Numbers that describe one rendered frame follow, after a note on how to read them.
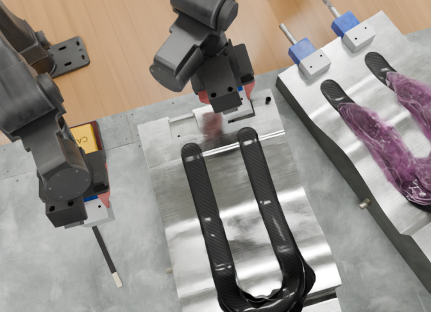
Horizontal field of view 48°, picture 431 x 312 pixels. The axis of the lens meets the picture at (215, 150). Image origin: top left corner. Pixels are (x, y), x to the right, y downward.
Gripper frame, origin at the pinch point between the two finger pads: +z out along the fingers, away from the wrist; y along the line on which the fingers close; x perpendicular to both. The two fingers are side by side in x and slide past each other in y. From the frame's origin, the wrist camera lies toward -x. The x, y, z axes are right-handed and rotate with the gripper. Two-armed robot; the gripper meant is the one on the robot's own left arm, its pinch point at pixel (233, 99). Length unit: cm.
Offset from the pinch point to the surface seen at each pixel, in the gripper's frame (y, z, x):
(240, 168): -2.8, 8.3, -9.0
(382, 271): 16.2, 28.3, -28.0
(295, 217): 4.1, 12.0, -19.8
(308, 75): 14.7, 8.0, 6.3
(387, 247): 18.5, 27.4, -24.1
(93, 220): -27.0, -2.0, -16.5
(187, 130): -10.5, 5.6, 1.0
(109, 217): -24.8, -0.8, -16.1
